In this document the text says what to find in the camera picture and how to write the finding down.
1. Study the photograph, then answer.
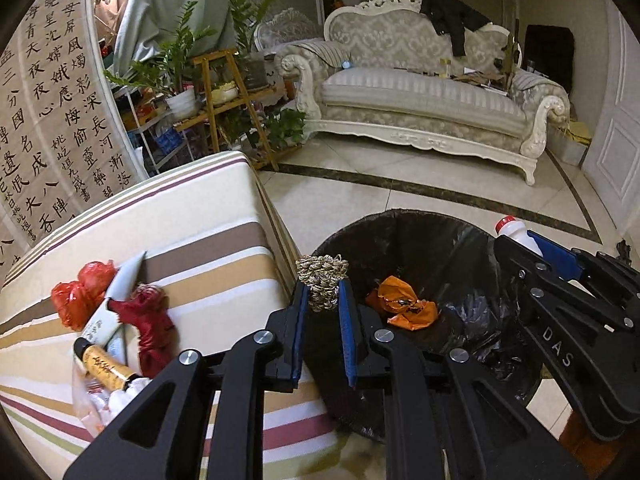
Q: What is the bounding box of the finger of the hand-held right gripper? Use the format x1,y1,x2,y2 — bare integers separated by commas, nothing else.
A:
526,229,640,302
492,234,557,312

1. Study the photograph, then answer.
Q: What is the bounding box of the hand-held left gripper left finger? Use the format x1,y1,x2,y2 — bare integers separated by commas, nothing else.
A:
62,280,311,480

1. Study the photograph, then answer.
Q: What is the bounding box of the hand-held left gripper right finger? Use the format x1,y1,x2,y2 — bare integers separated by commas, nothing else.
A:
337,279,588,480

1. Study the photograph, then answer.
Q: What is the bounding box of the white bottle with red cap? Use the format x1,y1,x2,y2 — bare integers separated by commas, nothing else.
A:
494,215,547,259

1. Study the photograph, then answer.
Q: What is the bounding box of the braided rope bundle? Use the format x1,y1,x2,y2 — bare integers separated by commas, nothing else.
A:
295,254,350,313

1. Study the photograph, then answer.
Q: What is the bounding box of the trash bin with black bag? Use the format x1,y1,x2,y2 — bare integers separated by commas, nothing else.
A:
300,207,551,441

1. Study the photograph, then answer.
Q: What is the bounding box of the white toothpaste tube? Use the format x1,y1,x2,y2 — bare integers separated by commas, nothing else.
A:
80,251,148,348

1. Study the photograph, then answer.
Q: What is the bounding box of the red plastic bag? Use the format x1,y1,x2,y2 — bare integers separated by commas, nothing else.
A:
50,259,118,332

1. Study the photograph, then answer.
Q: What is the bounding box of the orange crumpled wrapper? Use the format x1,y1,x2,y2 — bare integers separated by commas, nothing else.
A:
365,275,440,332

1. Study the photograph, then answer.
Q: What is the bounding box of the yellow cardboard box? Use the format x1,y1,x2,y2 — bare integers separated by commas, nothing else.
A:
557,120,593,166

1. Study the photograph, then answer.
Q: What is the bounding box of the striped cloth covered table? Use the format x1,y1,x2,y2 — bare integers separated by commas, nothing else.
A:
0,150,351,480

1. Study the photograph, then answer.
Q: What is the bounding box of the white door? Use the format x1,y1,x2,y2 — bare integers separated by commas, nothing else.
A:
582,10,640,221

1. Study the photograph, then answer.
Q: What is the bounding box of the ornate cream sofa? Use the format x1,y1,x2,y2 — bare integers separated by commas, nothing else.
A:
280,0,571,186

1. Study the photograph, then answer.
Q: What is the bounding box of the pile of papers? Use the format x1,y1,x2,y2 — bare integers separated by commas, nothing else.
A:
440,57,516,93

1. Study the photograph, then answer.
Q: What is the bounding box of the gold tube with black cap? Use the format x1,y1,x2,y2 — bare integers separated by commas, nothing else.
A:
72,337,143,393

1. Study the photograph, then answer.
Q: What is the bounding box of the dark cabinet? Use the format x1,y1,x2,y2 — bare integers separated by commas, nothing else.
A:
524,25,575,93

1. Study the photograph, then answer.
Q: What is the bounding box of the small leafy green plant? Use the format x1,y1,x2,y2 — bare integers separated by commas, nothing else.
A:
264,107,307,151

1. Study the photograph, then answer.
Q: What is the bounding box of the clear plastic bag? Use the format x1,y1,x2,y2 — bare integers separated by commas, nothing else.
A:
70,360,156,441

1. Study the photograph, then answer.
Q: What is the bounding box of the black jacket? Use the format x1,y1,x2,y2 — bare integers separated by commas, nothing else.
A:
419,0,493,58

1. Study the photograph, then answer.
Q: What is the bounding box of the potted plant in white pot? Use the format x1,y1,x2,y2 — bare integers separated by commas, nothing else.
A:
102,0,221,121

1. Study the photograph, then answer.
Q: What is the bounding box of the striped grey throw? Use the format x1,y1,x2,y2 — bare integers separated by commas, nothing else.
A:
290,40,352,68

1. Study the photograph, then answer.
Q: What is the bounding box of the wooden plant stand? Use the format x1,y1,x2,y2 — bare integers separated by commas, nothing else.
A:
175,47,303,171

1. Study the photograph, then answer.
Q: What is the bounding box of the ornate cream armchair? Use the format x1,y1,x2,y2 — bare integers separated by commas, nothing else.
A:
254,7,326,53

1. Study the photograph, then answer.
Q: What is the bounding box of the tall green plant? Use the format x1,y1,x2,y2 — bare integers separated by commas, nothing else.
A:
215,0,278,61

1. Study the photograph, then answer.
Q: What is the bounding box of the grey green curtain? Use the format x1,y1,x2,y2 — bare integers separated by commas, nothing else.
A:
112,0,241,76

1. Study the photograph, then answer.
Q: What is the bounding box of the white wire shelf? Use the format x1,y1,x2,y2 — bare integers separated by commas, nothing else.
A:
112,85,201,181

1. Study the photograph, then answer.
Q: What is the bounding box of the calligraphy wall scroll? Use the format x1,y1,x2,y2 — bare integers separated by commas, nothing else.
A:
0,0,146,271

